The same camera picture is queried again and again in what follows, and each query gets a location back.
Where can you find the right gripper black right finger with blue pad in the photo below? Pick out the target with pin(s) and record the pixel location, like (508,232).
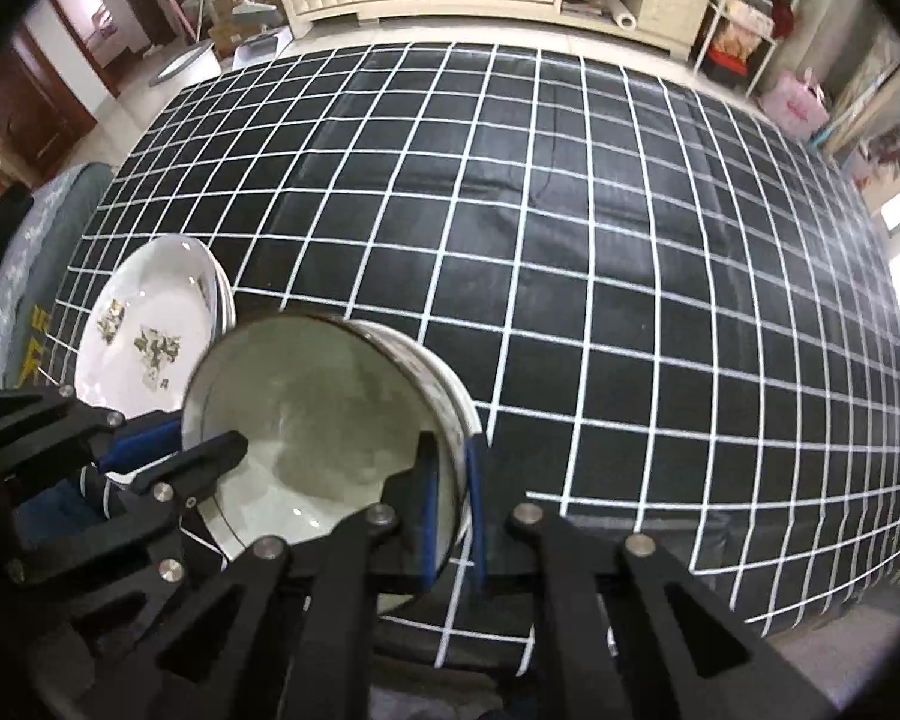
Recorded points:
(622,629)

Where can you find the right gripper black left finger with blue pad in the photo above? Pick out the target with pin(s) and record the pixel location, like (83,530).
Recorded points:
(286,631)

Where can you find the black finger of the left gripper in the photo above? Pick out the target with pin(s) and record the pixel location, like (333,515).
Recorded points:
(64,549)
(47,433)

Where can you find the white floral ceramic plate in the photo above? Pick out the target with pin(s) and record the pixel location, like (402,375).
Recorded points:
(153,321)

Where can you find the white floral ceramic bowl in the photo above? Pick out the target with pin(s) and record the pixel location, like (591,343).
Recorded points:
(330,409)

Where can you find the grey patterned sofa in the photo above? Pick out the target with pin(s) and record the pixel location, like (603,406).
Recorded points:
(39,235)

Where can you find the black white grid tablecloth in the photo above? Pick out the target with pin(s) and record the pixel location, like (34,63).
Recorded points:
(669,314)

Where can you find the dark wooden door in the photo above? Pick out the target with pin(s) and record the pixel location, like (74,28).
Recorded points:
(41,121)

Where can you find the silver round basin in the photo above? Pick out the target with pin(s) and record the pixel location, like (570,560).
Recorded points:
(196,64)

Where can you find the pink shopping bag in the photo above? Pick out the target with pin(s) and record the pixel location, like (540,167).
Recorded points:
(796,104)

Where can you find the white paper roll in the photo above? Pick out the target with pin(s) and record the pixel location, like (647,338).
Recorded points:
(620,15)

